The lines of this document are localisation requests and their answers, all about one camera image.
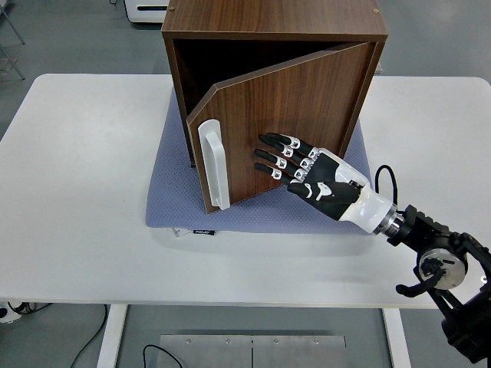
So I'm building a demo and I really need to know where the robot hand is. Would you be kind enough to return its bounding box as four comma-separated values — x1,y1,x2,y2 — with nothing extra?
253,132,396,235

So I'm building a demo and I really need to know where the brown wooden cabinet door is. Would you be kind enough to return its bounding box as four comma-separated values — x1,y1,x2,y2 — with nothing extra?
186,41,377,215

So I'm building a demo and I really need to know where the white cabinet door handle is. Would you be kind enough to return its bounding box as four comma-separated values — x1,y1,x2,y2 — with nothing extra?
196,119,232,211

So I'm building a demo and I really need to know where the brown wooden cabinet body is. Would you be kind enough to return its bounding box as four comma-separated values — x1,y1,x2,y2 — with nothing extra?
161,0,389,169

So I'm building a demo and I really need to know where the white table leg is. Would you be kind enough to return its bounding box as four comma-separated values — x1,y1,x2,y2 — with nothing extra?
96,304,129,368
381,307,412,368

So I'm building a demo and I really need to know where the blue-grey dotted mat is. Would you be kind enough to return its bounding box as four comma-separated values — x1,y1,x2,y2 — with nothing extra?
144,90,381,236

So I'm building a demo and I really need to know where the grey metal plate with screws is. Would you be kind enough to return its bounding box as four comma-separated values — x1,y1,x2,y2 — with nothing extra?
159,333,347,368

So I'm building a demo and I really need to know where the white appliance with dark slot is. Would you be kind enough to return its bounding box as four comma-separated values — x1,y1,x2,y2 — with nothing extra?
124,0,172,25

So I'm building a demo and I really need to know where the white power strip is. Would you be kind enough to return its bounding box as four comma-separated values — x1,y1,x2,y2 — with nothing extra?
0,300,25,325

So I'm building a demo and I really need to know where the thick black floor cable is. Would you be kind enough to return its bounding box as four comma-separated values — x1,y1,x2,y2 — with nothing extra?
143,343,183,368

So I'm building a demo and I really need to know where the thin black floor cable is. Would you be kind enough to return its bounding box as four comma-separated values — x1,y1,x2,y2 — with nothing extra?
74,304,109,368

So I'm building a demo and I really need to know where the grey metal rack frame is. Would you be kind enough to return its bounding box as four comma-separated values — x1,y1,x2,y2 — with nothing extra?
0,0,28,81

